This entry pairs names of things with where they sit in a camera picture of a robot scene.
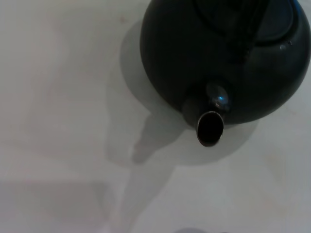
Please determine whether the black round teapot with handle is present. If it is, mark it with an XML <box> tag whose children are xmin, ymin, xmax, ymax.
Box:
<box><xmin>139</xmin><ymin>0</ymin><xmax>311</xmax><ymax>148</ymax></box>

